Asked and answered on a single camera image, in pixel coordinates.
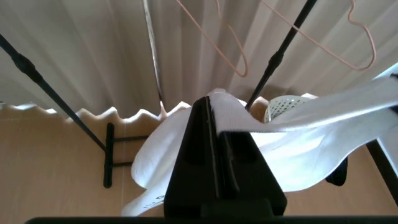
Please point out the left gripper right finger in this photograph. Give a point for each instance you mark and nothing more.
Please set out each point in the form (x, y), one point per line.
(255, 193)

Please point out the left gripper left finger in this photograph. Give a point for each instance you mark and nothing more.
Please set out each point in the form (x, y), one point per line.
(186, 193)

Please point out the white printed sleeveless top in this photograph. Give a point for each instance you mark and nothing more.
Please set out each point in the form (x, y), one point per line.
(295, 155)

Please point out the pink clothes hanger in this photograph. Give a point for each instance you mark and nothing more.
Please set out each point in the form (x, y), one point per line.
(216, 46)
(311, 36)

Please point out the black clothes rack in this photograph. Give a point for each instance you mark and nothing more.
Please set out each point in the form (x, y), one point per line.
(107, 155)

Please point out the white laundry basket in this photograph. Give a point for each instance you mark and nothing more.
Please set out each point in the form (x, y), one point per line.
(283, 105)

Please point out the beige curtain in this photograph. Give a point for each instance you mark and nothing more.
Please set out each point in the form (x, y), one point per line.
(93, 62)

